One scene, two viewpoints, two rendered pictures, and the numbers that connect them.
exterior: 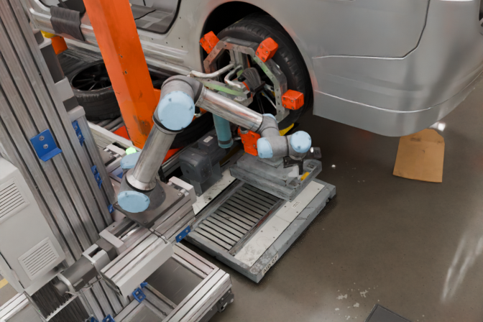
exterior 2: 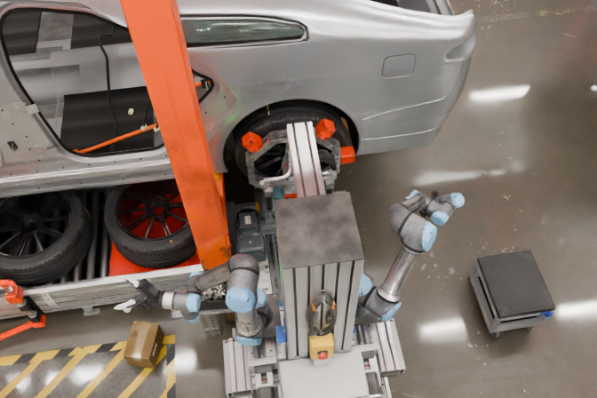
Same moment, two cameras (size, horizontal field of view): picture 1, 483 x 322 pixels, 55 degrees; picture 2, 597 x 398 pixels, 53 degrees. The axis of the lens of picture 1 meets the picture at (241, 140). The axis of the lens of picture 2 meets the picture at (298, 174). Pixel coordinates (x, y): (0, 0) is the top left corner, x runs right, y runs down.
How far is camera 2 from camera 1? 240 cm
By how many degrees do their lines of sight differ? 40
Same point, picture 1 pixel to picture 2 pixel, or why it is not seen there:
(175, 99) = (433, 231)
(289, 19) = (344, 99)
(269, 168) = not seen: hidden behind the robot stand
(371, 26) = (421, 87)
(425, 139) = not seen: hidden behind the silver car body
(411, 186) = (384, 155)
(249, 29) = (296, 117)
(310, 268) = (386, 263)
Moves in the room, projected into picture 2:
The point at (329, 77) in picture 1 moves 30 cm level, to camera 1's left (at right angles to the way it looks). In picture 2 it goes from (378, 127) to (349, 161)
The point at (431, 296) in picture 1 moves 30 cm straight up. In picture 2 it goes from (465, 227) to (473, 204)
